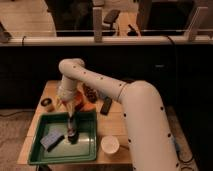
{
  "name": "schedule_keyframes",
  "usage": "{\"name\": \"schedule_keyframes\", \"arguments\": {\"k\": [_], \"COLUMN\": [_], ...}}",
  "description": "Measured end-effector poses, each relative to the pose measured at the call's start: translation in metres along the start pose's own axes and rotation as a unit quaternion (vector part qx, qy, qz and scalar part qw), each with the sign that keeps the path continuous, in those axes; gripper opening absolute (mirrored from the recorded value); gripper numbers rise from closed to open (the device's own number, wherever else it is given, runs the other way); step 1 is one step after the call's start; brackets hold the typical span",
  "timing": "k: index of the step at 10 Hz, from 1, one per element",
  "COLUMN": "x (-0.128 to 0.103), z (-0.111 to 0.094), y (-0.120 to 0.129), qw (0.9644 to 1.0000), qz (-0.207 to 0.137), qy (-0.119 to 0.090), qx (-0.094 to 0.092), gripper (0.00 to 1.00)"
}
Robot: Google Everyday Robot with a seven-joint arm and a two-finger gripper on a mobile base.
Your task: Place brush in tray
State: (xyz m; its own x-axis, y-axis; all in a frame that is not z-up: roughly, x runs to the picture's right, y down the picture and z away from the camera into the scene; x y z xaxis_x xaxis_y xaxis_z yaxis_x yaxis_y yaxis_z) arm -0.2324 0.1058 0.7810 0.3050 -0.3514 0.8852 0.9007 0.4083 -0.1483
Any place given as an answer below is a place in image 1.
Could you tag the black office chair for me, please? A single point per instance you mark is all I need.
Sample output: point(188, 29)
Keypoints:
point(72, 17)

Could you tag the green plastic tray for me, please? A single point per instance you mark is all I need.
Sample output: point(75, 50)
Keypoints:
point(84, 149)

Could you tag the white plastic cup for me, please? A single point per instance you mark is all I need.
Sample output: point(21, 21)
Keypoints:
point(110, 145)

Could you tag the white horizontal rail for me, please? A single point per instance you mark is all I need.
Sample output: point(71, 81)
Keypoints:
point(106, 41)

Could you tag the orange object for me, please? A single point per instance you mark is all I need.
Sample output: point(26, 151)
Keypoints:
point(81, 105)

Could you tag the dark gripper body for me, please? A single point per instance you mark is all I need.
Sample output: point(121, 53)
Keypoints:
point(72, 130)

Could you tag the brown pinecone-like object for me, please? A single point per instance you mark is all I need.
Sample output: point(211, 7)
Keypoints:
point(90, 93)

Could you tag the wooden table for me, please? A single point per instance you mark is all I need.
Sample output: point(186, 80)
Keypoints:
point(112, 124)

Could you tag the black remote control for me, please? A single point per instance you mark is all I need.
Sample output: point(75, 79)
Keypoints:
point(106, 106)

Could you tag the black tape roll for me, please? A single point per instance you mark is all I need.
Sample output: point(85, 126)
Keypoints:
point(46, 102)

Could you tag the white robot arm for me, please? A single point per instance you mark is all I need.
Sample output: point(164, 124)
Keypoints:
point(149, 136)

